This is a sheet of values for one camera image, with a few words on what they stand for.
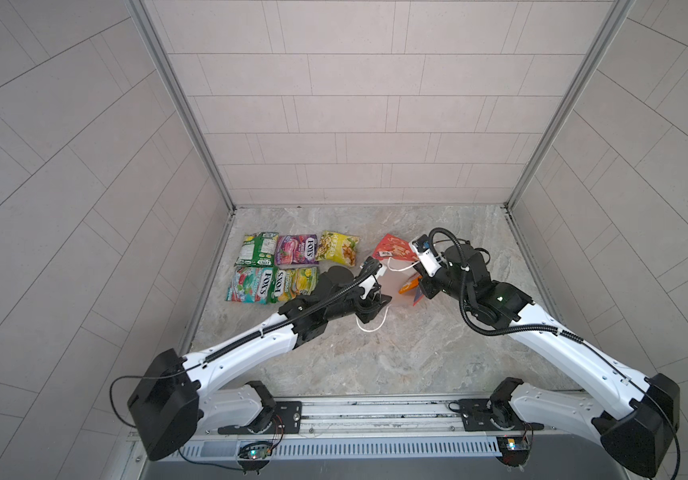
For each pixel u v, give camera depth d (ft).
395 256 2.50
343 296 1.54
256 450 2.11
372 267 2.05
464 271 1.71
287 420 2.32
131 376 1.29
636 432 1.20
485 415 2.32
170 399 1.25
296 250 3.27
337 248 3.25
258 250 3.25
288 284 2.99
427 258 2.09
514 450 2.23
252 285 2.99
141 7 2.32
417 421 2.33
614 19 2.36
